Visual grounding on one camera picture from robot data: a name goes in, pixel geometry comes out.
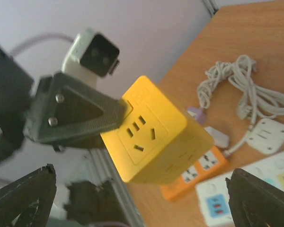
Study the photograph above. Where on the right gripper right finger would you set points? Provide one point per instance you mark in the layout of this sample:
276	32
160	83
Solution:
254	202

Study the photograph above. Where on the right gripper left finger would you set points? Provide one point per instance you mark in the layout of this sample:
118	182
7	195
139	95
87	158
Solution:
28	200

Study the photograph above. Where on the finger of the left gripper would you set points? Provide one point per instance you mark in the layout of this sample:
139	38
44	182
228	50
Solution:
67	113

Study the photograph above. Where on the yellow cube socket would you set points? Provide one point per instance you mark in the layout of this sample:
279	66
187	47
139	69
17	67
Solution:
158	139

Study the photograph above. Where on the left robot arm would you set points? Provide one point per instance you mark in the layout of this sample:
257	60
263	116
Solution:
15	100

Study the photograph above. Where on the long white power strip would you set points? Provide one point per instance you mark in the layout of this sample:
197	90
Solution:
213	194

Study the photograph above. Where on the orange power strip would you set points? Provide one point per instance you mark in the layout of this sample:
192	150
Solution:
211	164

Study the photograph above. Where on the white flat adapter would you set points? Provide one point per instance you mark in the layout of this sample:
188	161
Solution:
267	136

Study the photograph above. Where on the small white USB charger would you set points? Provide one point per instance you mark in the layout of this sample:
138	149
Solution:
221	140

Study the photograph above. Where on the purple power strip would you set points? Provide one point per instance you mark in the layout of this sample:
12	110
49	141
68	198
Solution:
198	114

